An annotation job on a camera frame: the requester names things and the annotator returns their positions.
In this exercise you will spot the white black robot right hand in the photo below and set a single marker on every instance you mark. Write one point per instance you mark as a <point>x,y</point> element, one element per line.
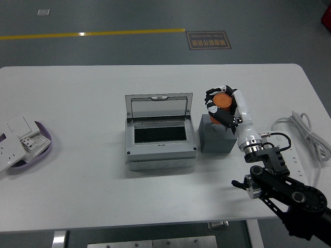
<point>244,121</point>

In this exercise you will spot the orange cylinder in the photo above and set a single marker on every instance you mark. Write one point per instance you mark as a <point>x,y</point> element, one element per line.
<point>222,102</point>

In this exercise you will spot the grey box with clear flap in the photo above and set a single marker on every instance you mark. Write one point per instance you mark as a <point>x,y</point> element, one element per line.
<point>160,152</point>

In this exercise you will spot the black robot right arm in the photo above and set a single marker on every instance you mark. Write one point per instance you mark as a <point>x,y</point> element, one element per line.
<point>289,188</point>

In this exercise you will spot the grey cube with round hole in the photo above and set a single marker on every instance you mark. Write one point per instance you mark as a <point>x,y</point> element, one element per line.
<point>217,143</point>

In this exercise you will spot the white power strip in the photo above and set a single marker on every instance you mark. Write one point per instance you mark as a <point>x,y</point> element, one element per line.
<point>297,161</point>

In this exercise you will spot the brown floor sign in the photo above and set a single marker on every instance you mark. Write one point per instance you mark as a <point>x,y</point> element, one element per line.
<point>208,40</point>

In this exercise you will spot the white table leg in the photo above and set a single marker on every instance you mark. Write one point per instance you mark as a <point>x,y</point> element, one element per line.
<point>256,233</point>
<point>60,239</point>

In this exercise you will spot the red object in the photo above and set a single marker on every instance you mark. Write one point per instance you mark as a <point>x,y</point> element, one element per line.
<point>326,15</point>

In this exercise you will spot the yellow floor tape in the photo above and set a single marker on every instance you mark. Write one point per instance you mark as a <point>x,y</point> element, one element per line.
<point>90,33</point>

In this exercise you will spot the purple tray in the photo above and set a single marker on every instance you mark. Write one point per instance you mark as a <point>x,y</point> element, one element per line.
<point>44,152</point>

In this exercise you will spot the white socket module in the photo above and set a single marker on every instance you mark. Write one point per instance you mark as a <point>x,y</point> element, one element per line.
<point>33,143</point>

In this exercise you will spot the small grey floor plate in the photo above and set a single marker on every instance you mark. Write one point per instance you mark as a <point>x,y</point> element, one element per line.
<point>43,12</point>

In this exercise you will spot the large white socket plate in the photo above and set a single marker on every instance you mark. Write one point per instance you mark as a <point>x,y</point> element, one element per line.
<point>9,152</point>

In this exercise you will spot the metal table bracket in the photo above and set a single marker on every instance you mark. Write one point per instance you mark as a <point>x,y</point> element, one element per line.
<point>218,224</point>

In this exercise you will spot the grey metal base plate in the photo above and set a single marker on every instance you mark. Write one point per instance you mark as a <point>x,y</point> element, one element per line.
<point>152,243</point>

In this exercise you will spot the white switch plate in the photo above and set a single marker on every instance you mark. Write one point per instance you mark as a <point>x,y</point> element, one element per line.
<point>23,126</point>

